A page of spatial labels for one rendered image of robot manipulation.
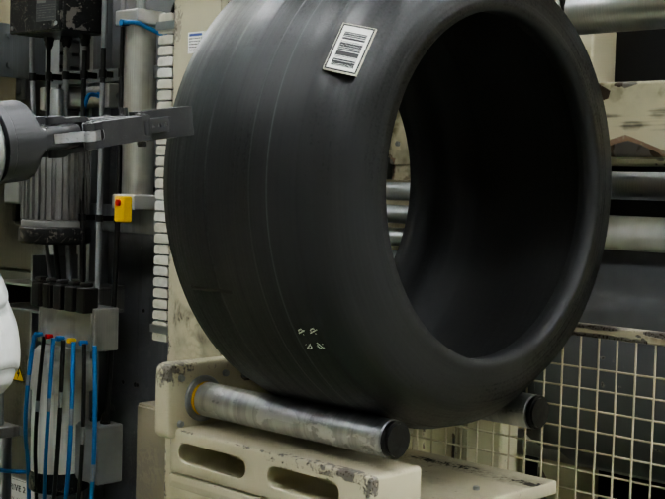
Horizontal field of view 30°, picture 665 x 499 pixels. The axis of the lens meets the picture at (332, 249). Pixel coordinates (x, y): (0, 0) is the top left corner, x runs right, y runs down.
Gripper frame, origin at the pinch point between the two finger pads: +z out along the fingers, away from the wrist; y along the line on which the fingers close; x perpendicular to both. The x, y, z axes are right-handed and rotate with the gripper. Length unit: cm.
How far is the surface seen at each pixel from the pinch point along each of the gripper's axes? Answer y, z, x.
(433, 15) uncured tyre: -12.6, 29.2, -9.2
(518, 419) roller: -9, 47, 43
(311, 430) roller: 1.2, 19.1, 38.2
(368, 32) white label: -11.9, 19.1, -7.8
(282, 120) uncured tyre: -5.8, 11.5, 0.7
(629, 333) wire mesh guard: -12, 68, 35
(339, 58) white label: -10.2, 16.2, -5.2
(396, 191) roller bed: 31, 71, 17
